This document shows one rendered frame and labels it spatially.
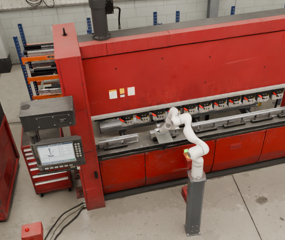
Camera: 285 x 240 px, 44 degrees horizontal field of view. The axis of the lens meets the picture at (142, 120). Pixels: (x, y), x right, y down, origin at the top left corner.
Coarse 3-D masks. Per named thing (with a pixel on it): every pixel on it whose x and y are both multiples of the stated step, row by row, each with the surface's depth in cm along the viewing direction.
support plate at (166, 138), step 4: (156, 132) 444; (168, 132) 444; (156, 136) 439; (160, 136) 438; (164, 136) 438; (168, 136) 438; (160, 140) 432; (164, 140) 432; (168, 140) 431; (172, 140) 431
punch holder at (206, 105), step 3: (198, 102) 440; (201, 102) 435; (204, 102) 436; (207, 102) 438; (210, 102) 439; (198, 105) 441; (201, 105) 438; (204, 105) 439; (207, 105) 440; (210, 105) 441; (198, 108) 445; (201, 108) 440; (207, 108) 443; (210, 108) 444; (201, 111) 444; (204, 111) 445
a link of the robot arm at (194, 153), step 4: (192, 148) 357; (196, 148) 357; (200, 148) 357; (188, 152) 357; (192, 152) 354; (196, 152) 355; (200, 152) 356; (188, 156) 359; (192, 156) 355; (196, 156) 355; (200, 156) 360; (192, 160) 368; (196, 160) 359; (200, 160) 366; (196, 164) 367; (200, 164) 367
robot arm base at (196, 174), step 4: (192, 164) 372; (192, 168) 375; (196, 168) 370; (200, 168) 370; (188, 172) 387; (192, 172) 378; (196, 172) 374; (200, 172) 375; (204, 172) 386; (188, 176) 383; (192, 176) 381; (196, 176) 377; (200, 176) 378; (204, 176) 382; (192, 180) 379; (196, 180) 377; (200, 180) 377
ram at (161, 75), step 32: (96, 64) 371; (128, 64) 380; (160, 64) 389; (192, 64) 399; (224, 64) 409; (256, 64) 420; (96, 96) 395; (128, 96) 405; (160, 96) 415; (192, 96) 426; (224, 96) 438
